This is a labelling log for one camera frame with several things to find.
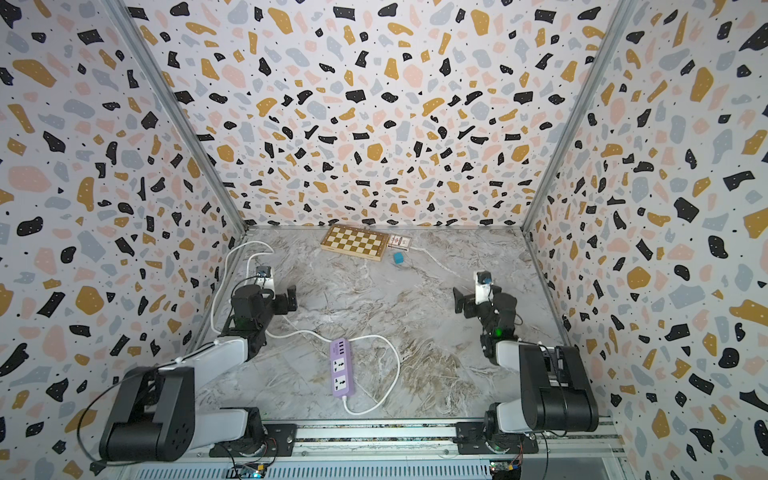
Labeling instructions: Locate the purple power strip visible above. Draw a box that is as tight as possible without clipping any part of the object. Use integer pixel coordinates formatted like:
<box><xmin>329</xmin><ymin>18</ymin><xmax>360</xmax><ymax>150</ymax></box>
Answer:
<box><xmin>329</xmin><ymin>338</ymin><xmax>355</xmax><ymax>398</ymax></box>

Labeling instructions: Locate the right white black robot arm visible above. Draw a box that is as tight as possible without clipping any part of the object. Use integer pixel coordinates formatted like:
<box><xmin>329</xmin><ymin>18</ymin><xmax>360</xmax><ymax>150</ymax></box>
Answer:
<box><xmin>452</xmin><ymin>284</ymin><xmax>600</xmax><ymax>452</ymax></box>

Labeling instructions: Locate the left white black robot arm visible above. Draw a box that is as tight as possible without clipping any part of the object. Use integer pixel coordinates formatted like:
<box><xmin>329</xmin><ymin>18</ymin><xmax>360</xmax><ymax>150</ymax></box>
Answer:
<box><xmin>88</xmin><ymin>284</ymin><xmax>298</xmax><ymax>467</ymax></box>

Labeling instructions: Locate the playing card box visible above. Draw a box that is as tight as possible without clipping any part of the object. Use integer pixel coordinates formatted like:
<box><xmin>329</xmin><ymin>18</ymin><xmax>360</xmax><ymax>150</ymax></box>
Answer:
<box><xmin>387</xmin><ymin>235</ymin><xmax>412</xmax><ymax>251</ymax></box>

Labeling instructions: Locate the wooden chess board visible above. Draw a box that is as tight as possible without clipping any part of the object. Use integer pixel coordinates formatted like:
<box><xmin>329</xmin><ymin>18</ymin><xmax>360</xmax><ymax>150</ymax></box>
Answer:
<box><xmin>320</xmin><ymin>224</ymin><xmax>390</xmax><ymax>261</ymax></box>

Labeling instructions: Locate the green circuit board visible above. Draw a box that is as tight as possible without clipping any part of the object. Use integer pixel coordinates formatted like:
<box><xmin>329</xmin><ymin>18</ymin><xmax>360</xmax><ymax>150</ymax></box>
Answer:
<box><xmin>228</xmin><ymin>464</ymin><xmax>267</xmax><ymax>480</ymax></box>

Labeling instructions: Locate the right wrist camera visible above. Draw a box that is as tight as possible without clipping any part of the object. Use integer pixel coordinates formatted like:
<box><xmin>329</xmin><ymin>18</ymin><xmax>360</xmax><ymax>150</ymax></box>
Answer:
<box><xmin>474</xmin><ymin>270</ymin><xmax>493</xmax><ymax>304</ymax></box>

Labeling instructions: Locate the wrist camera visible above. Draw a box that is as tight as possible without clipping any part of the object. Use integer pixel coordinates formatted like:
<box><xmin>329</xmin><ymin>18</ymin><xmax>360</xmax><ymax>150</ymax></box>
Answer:
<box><xmin>253</xmin><ymin>265</ymin><xmax>274</xmax><ymax>289</ymax></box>
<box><xmin>474</xmin><ymin>270</ymin><xmax>493</xmax><ymax>304</ymax></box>

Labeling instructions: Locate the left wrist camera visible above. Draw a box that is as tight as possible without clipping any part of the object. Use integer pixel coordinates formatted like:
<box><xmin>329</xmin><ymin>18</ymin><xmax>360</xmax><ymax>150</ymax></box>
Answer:
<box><xmin>253</xmin><ymin>265</ymin><xmax>274</xmax><ymax>289</ymax></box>

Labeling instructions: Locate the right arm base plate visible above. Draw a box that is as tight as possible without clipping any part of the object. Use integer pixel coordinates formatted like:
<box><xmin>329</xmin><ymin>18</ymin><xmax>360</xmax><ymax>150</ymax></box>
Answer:
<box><xmin>452</xmin><ymin>421</ymin><xmax>539</xmax><ymax>455</ymax></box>

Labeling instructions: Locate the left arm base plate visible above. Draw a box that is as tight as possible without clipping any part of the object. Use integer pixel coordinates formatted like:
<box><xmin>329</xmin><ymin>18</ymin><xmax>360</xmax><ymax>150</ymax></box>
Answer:
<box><xmin>208</xmin><ymin>423</ymin><xmax>298</xmax><ymax>461</ymax></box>

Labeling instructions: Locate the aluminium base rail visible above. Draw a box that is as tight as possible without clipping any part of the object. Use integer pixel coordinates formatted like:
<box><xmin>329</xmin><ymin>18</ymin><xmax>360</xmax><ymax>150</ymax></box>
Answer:
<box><xmin>113</xmin><ymin>418</ymin><xmax>634</xmax><ymax>479</ymax></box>

